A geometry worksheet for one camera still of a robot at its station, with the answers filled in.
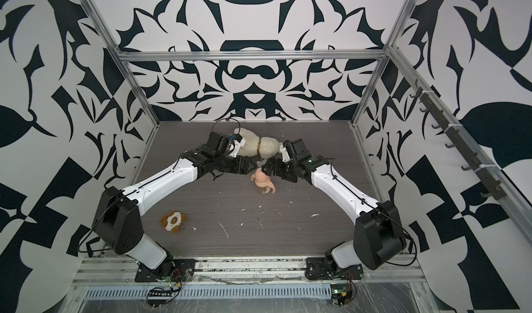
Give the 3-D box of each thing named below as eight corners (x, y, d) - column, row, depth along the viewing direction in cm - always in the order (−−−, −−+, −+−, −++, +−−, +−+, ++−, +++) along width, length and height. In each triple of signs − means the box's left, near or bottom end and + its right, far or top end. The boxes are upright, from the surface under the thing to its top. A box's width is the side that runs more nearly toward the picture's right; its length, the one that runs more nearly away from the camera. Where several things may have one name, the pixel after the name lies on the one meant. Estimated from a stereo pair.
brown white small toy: (160, 233, 84) (157, 231, 81) (166, 213, 89) (163, 210, 87) (183, 233, 84) (180, 231, 81) (188, 213, 89) (186, 210, 87)
